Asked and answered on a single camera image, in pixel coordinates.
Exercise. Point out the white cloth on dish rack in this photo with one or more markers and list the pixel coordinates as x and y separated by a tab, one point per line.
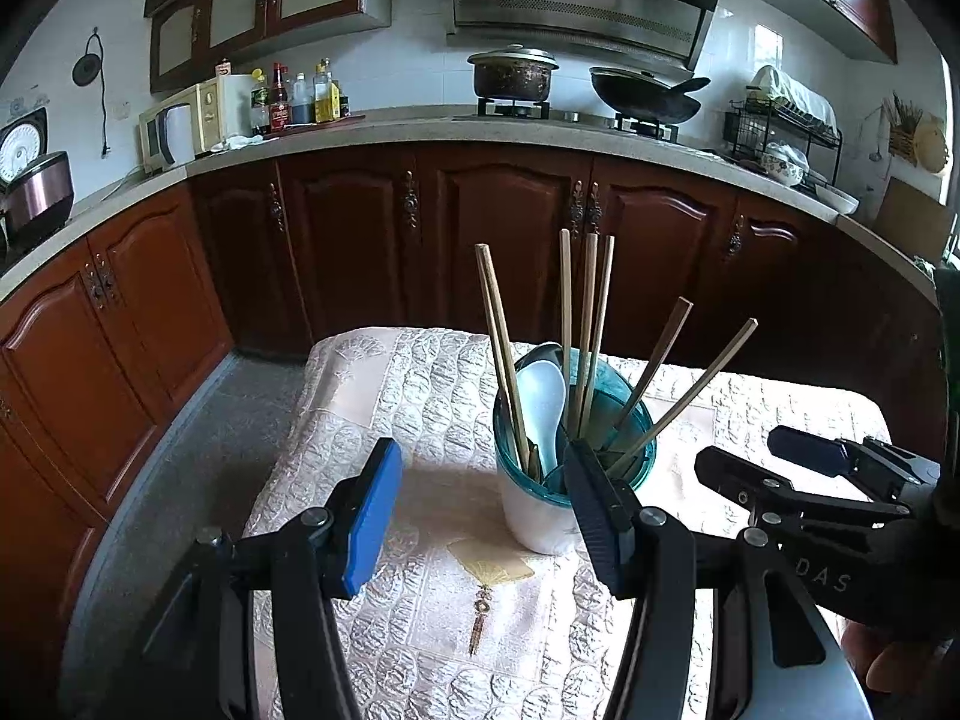
799	94

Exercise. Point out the white wall socket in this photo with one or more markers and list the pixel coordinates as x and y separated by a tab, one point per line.
121	111

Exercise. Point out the white rag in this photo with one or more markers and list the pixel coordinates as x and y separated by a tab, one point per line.
236	141

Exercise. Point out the white and teal utensil holder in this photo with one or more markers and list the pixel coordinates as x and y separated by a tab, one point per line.
536	525

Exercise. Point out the green bottle with yellow cap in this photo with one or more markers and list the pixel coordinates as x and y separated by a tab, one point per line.
260	109

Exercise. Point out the stone kitchen countertop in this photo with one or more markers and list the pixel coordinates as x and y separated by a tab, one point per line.
405	131

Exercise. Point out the patterned rag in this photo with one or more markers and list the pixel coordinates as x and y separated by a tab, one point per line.
926	264

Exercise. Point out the white ceramic spoon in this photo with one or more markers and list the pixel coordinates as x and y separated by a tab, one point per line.
544	397

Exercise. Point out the wall cabinet with glass doors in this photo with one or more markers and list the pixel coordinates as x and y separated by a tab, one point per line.
255	7

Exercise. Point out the dark wooden lower cabinets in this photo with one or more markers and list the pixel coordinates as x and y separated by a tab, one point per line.
360	240

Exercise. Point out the wooden cutting board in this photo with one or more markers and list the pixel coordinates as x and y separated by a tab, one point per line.
915	221

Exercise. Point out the person's right hand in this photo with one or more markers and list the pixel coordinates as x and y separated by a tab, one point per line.
907	671

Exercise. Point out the dark cooking pot with lid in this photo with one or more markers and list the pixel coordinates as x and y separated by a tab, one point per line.
514	79

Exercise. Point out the dark soy sauce bottle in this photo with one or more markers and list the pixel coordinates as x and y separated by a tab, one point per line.
302	105

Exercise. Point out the bundle of wooden chopsticks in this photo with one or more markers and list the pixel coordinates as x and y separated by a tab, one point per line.
566	300

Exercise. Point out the patterned ceramic bowl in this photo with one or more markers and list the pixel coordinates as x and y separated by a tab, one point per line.
784	165

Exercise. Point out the red label sauce bottle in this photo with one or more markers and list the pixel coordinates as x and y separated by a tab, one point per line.
280	109

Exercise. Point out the black wok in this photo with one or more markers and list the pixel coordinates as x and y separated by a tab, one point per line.
645	101

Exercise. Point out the cream microwave oven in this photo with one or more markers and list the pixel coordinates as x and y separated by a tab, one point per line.
184	127

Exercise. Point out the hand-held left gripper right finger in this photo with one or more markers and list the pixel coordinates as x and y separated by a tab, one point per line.
592	510

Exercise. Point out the gas stove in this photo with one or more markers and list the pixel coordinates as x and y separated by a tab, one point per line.
577	120

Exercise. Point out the white shallow dish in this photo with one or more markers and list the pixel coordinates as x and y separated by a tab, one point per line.
836	200

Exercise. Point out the small dark bottle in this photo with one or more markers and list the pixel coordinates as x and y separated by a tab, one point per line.
343	106

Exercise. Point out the steel range hood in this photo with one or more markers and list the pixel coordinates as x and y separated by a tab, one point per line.
585	0

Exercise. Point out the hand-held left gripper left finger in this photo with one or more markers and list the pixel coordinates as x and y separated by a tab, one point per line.
371	517

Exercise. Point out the wooden tray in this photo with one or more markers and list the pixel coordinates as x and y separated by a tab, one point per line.
330	123

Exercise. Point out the rice cooker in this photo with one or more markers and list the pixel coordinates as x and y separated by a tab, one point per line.
34	187

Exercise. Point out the wall basket with sticks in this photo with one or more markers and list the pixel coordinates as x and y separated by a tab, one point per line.
902	131

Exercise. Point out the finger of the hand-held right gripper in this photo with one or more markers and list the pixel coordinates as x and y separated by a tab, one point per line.
810	451
742	480

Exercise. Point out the round straw pot mat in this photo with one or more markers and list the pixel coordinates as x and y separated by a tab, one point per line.
932	144

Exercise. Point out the beige quilted tablecloth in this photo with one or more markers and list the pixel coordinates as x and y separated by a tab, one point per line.
420	405

